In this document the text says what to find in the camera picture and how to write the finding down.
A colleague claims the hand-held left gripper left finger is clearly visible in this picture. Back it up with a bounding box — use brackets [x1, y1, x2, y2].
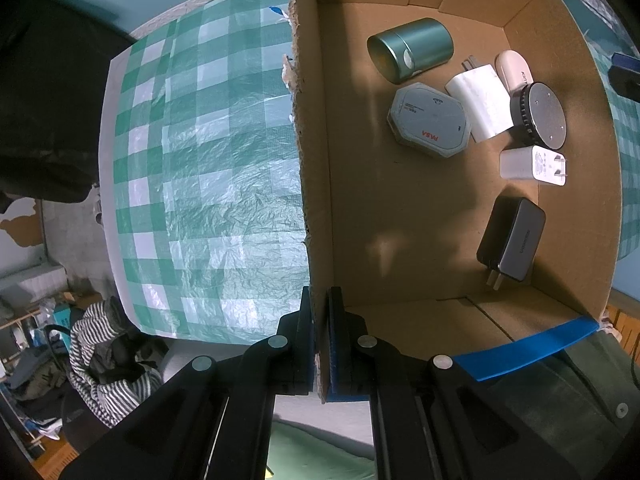
[60, 285, 317, 480]

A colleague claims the white storage box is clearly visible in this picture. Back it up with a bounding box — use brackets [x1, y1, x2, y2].
[0, 262, 68, 311]

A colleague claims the green checked plastic tablecloth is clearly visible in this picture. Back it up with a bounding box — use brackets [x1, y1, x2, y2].
[97, 0, 640, 346]

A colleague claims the grey plastic sheet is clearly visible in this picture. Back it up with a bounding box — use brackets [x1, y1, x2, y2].
[530, 0, 640, 56]

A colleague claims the octagonal grey box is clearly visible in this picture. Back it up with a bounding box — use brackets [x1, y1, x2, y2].
[386, 81, 472, 158]

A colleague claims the mint green cloth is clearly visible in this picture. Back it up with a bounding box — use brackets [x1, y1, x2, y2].
[265, 417, 377, 480]

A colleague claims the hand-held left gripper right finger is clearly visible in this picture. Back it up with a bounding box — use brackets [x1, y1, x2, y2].
[327, 286, 583, 480]

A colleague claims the olive green jacket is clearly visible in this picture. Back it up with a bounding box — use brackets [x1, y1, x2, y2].
[472, 330, 640, 480]

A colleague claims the striped cloth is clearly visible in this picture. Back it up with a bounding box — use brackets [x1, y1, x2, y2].
[67, 297, 163, 428]

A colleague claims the pink oval case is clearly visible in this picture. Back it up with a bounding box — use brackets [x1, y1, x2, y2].
[494, 50, 533, 96]

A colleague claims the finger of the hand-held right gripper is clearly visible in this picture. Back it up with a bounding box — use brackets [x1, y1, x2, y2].
[607, 51, 640, 97]

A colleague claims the green metal tin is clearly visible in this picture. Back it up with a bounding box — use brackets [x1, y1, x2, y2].
[366, 17, 454, 85]

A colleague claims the wooden frame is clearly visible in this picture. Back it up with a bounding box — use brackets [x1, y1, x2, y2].
[602, 305, 640, 361]

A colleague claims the round black speaker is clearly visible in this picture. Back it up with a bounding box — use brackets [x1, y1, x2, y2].
[509, 81, 567, 150]

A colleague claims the black charger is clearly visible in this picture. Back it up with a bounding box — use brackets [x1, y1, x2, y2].
[476, 195, 547, 291]

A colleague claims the blue-sided cardboard box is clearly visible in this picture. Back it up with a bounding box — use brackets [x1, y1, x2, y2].
[282, 0, 623, 403]

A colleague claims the small white charger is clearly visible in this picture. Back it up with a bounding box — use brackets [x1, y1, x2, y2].
[499, 145, 571, 187]

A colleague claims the large white charger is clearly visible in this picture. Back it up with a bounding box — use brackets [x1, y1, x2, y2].
[445, 56, 518, 143]

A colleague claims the black hanging garment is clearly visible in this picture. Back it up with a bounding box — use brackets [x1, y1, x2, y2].
[0, 0, 138, 211]

